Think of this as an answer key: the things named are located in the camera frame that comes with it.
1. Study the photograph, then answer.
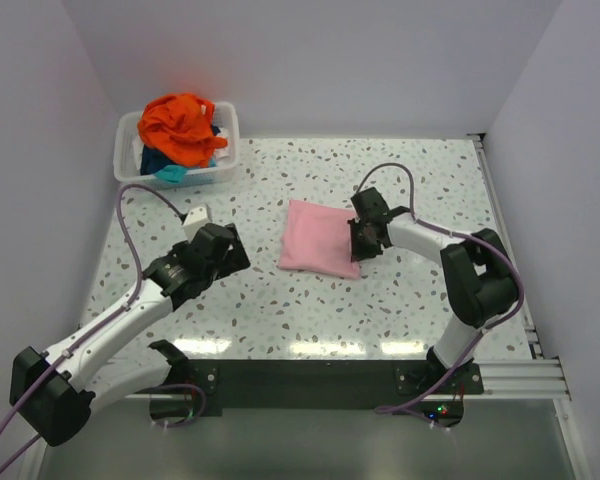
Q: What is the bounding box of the pink t shirt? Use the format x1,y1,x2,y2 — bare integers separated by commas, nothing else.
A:
278,199,360,280

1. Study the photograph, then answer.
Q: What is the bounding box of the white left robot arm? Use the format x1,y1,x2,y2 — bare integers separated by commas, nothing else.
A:
9,223,250,446

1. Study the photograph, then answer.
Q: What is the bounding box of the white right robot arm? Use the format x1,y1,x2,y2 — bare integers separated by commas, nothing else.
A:
348,188,524,393

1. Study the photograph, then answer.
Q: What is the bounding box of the teal t shirt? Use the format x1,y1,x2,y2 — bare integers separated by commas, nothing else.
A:
153,164,189,185

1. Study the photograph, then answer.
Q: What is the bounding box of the white garment in basket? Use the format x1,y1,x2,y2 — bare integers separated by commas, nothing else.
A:
209,125,231,168

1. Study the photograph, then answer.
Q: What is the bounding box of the dark blue t shirt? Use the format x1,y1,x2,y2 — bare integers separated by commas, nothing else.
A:
140,146,174,176

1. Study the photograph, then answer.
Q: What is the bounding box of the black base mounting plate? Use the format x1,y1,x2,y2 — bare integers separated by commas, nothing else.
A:
147,357,484,426

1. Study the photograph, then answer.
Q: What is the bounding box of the orange t shirt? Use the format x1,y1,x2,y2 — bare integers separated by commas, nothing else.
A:
137,93,228,168

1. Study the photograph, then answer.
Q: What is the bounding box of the white plastic laundry basket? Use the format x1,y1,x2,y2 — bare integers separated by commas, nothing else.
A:
113,101,240,190

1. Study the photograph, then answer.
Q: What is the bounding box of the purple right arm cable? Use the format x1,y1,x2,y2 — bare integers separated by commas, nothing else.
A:
354,163,525,416

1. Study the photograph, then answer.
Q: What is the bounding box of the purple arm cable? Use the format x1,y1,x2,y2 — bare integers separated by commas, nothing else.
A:
0,183,191,480
354,163,525,416

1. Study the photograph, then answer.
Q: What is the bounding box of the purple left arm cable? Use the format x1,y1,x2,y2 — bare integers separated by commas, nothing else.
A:
0,183,191,480

